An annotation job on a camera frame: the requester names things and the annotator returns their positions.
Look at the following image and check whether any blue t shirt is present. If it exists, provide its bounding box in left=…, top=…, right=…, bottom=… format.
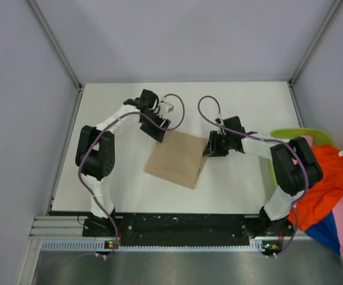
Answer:
left=305, top=212, right=340, bottom=255

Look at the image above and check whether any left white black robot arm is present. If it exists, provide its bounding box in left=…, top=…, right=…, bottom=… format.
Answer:
left=75, top=89, right=174, bottom=236

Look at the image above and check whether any beige t shirt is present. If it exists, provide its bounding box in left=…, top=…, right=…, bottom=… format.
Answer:
left=145, top=131, right=208, bottom=189

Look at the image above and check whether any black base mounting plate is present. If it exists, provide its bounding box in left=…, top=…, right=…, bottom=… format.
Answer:
left=82, top=212, right=293, bottom=247

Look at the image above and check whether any orange t shirt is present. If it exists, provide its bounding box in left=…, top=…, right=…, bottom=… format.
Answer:
left=288, top=144, right=343, bottom=231

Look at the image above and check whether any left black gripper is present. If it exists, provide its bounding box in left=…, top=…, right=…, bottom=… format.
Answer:
left=139, top=109, right=170, bottom=142

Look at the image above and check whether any grey slotted cable duct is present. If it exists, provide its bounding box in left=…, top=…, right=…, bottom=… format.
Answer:
left=41, top=239, right=277, bottom=253

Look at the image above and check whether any green plastic basket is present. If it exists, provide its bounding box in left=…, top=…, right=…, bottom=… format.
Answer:
left=271, top=128, right=336, bottom=194

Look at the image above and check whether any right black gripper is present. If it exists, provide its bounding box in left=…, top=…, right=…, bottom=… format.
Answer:
left=203, top=131, right=233, bottom=157

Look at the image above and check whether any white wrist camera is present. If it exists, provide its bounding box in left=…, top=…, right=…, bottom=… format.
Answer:
left=157, top=96, right=174, bottom=117
left=215, top=113, right=226, bottom=135

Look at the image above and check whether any aluminium frame post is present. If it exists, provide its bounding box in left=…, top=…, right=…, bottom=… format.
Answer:
left=25, top=0, right=82, bottom=90
left=288, top=0, right=343, bottom=88

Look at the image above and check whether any right aluminium frame post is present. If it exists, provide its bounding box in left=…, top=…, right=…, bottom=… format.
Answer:
left=288, top=0, right=343, bottom=88

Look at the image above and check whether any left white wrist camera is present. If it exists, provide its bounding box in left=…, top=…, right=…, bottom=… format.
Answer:
left=157, top=96, right=174, bottom=117

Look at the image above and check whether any left aluminium frame post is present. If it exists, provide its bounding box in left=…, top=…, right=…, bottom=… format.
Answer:
left=25, top=0, right=82, bottom=90

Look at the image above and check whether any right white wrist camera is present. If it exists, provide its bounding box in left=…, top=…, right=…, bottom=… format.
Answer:
left=215, top=113, right=226, bottom=135

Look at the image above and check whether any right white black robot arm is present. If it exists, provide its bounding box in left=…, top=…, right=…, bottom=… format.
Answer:
left=203, top=116, right=323, bottom=237

